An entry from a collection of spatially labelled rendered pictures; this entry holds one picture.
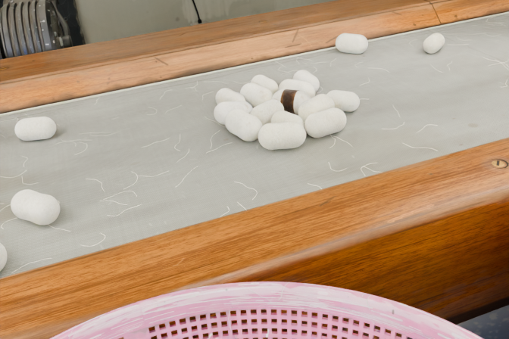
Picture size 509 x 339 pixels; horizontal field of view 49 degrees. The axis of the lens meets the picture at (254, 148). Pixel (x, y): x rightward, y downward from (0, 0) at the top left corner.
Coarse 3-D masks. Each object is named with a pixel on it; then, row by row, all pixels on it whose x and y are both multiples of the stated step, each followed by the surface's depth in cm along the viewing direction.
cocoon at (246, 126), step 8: (232, 112) 45; (240, 112) 45; (232, 120) 45; (240, 120) 44; (248, 120) 44; (256, 120) 44; (232, 128) 45; (240, 128) 44; (248, 128) 43; (256, 128) 44; (240, 136) 44; (248, 136) 44; (256, 136) 44
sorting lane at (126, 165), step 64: (256, 64) 61; (320, 64) 60; (384, 64) 58; (448, 64) 56; (0, 128) 51; (64, 128) 50; (128, 128) 49; (192, 128) 48; (384, 128) 45; (448, 128) 44; (0, 192) 41; (64, 192) 40; (128, 192) 39; (192, 192) 39; (256, 192) 38; (64, 256) 33
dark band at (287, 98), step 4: (284, 92) 48; (288, 92) 48; (292, 92) 48; (284, 96) 48; (288, 96) 48; (292, 96) 48; (280, 100) 48; (284, 100) 48; (288, 100) 48; (292, 100) 47; (284, 104) 48; (288, 104) 48; (292, 104) 48; (284, 108) 48; (288, 108) 48; (292, 108) 48; (292, 112) 48
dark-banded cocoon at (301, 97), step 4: (276, 92) 48; (280, 92) 48; (296, 92) 48; (300, 92) 48; (304, 92) 48; (276, 96) 48; (280, 96) 48; (296, 96) 48; (300, 96) 47; (304, 96) 48; (308, 96) 48; (296, 100) 47; (300, 100) 47; (304, 100) 47; (296, 104) 47; (300, 104) 47; (296, 108) 48; (296, 112) 48
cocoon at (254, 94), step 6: (246, 84) 51; (252, 84) 50; (246, 90) 50; (252, 90) 50; (258, 90) 49; (264, 90) 49; (246, 96) 50; (252, 96) 49; (258, 96) 49; (264, 96) 49; (270, 96) 49; (252, 102) 49; (258, 102) 49
